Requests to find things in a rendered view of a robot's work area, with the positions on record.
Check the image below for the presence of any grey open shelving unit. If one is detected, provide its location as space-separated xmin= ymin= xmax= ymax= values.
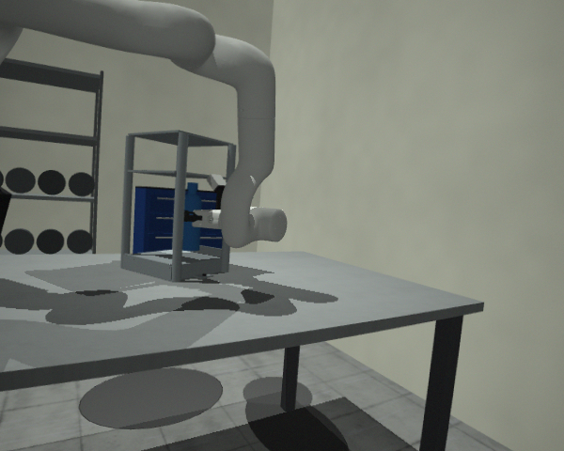
xmin=120 ymin=130 xmax=237 ymax=283

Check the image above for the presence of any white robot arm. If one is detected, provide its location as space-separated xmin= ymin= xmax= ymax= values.
xmin=0 ymin=0 xmax=287 ymax=248

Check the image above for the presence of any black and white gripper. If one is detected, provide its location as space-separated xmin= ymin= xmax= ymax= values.
xmin=184 ymin=210 xmax=221 ymax=229

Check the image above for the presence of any dark blue bottle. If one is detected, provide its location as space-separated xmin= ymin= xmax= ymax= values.
xmin=182 ymin=182 xmax=202 ymax=251

